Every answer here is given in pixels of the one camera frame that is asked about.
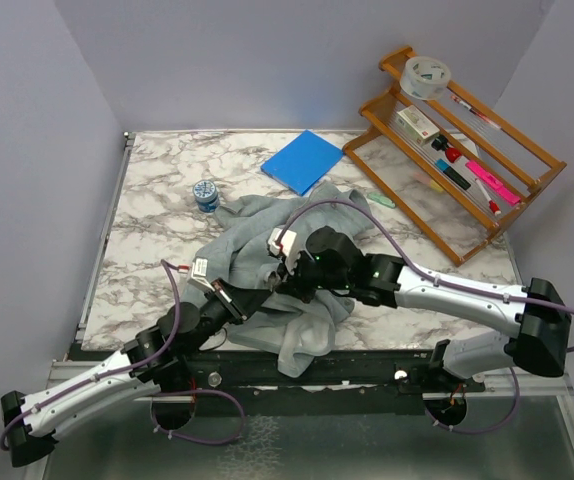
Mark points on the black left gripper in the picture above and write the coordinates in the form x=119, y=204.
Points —
x=239, y=303

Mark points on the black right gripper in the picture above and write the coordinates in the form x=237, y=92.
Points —
x=292, y=282

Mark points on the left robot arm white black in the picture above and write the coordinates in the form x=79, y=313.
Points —
x=154, y=361

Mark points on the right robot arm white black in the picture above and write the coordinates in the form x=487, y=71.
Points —
x=527, y=327

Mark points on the mint green eraser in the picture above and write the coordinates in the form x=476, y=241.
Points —
x=381, y=199

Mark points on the blue patterned round container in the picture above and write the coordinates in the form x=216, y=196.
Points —
x=206, y=196

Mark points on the blue paper sheet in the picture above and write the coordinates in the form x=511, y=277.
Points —
x=303, y=162

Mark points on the yellow highlighter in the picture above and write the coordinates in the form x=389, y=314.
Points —
x=435, y=186

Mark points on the blue black highlighter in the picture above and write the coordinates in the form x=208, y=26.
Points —
x=452, y=174

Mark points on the wooden two-tier rack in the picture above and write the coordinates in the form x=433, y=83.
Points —
x=459, y=171

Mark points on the white green small box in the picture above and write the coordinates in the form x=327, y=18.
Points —
x=417, y=125

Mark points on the red white marker pen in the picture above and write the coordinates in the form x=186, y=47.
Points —
x=492, y=205

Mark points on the pink highlighter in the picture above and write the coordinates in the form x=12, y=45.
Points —
x=494, y=183

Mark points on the clear tape roll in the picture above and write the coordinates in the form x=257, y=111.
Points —
x=425, y=78

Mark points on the red pen on top shelf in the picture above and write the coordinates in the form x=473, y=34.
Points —
x=475, y=112

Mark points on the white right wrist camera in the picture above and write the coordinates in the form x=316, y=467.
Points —
x=285, y=245

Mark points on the aluminium frame rail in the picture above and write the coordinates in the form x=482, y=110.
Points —
x=527, y=410

